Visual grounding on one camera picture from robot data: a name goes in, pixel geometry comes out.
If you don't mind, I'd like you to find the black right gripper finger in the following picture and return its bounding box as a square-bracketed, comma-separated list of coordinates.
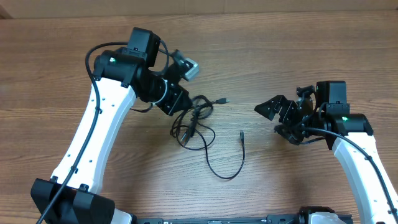
[274, 124, 308, 145]
[254, 95, 299, 124]

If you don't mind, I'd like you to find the black USB cable long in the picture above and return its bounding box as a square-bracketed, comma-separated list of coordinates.
[175, 120, 246, 180]

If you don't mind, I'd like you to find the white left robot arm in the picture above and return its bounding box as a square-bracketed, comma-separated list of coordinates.
[30, 27, 199, 223]

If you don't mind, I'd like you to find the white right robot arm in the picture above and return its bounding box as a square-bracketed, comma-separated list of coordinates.
[254, 81, 397, 223]

